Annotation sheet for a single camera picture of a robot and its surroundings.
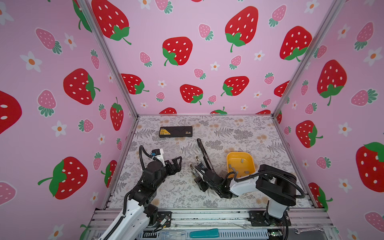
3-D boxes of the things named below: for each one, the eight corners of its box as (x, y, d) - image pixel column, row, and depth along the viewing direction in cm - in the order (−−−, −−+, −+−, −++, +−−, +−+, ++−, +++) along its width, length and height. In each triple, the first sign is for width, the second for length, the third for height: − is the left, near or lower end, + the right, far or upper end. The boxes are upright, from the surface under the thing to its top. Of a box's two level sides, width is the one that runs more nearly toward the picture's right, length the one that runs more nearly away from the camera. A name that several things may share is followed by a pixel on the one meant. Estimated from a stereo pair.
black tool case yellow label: (158, 137, 110) (157, 135, 107) (160, 128, 115) (159, 126, 113) (192, 137, 110) (192, 135, 107) (192, 128, 115) (192, 126, 113)
